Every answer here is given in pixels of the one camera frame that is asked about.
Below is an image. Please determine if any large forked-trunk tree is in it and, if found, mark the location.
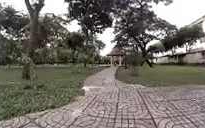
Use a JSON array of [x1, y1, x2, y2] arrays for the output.
[[19, 0, 48, 81]]

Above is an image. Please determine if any grass lawn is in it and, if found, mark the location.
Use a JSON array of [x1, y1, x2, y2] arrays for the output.
[[117, 63, 205, 88], [0, 65, 108, 123]]

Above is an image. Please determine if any pale boundary wall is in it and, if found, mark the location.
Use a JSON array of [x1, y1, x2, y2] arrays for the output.
[[153, 49, 205, 65]]

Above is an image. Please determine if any small gazebo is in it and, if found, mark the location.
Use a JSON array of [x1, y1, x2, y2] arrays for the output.
[[106, 46, 126, 67]]

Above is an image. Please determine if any group of trees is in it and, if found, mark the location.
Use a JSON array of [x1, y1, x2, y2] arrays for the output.
[[0, 0, 205, 81]]

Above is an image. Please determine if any patterned brick path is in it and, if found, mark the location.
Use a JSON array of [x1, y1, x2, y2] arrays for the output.
[[0, 65, 205, 128]]

